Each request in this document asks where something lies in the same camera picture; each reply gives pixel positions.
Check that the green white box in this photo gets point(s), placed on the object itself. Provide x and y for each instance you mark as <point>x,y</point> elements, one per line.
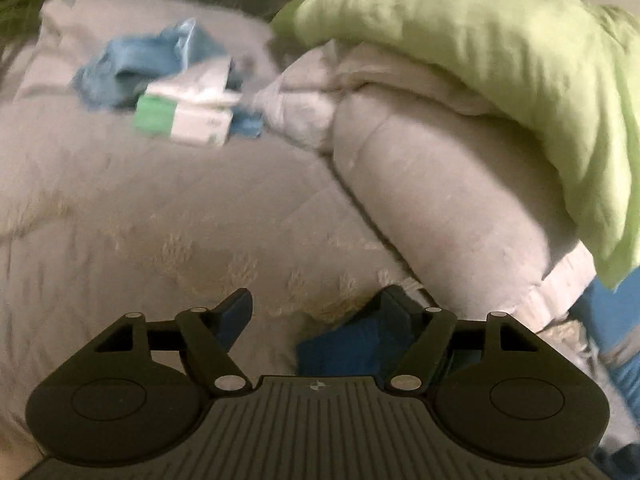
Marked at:
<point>194,107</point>

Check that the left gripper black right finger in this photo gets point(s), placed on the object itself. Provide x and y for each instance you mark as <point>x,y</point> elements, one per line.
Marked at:
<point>430,328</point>

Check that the light blue cloth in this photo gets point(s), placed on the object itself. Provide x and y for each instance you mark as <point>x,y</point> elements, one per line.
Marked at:
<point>117,78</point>

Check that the blue navy fleece jacket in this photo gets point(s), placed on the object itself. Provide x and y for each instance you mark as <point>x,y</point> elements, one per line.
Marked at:
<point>369,346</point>

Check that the grey quilted bedspread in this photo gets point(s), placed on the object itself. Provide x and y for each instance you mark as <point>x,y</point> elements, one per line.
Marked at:
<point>98,219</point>

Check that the light green blanket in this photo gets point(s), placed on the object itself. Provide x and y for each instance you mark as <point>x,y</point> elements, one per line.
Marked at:
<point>566,69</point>

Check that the left blue striped pillow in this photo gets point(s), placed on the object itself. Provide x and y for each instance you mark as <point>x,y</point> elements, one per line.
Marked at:
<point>611,320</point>

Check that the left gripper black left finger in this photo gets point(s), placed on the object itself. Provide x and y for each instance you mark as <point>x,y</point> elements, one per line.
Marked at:
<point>208,335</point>

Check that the beige folded comforter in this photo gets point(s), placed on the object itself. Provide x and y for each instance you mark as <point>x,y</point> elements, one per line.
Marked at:
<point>464,194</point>

